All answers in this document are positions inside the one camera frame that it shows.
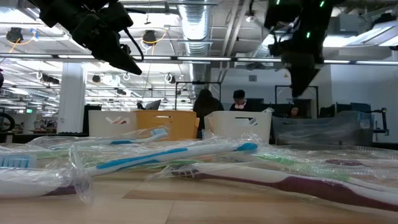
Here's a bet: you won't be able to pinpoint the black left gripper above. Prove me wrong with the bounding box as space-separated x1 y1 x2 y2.
70 2 143 76

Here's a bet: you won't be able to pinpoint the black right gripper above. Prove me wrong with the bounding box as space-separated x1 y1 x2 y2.
269 30 326 98

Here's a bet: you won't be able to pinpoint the grey translucent plastic bin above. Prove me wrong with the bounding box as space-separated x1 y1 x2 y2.
272 111 374 146

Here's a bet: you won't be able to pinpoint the orange toothbrush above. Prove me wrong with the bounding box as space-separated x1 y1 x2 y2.
105 116 130 125

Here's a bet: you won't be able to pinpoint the white plastic bin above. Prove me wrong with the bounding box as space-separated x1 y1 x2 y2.
88 110 137 138
204 111 273 144

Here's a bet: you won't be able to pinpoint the orange plastic bin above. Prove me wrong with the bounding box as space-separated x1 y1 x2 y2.
130 110 200 141

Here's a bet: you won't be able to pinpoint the person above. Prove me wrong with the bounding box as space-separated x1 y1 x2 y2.
229 89 259 112
285 105 301 119
192 88 224 131

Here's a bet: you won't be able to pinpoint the dark desk partitions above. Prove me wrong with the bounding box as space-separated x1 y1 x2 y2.
254 98 312 118

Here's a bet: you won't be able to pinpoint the ceiling light panel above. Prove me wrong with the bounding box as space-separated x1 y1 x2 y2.
323 33 371 48

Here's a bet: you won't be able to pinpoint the white square column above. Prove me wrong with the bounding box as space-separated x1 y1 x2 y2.
57 62 87 134

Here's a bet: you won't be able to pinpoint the black background equipment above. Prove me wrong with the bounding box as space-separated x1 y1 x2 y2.
351 102 389 136

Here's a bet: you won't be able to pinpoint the long ceiling light strip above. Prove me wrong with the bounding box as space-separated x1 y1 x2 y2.
0 53 398 66

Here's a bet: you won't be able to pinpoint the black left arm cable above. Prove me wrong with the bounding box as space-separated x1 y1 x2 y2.
123 27 145 62

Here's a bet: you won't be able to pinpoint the black monitor stand frame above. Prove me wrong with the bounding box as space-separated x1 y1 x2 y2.
274 84 320 119

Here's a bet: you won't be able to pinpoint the yellow cable reel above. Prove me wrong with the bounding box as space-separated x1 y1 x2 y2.
138 29 169 52
5 27 40 52

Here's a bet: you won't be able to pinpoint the silver ventilation duct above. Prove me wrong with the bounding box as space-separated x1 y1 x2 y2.
177 0 212 103

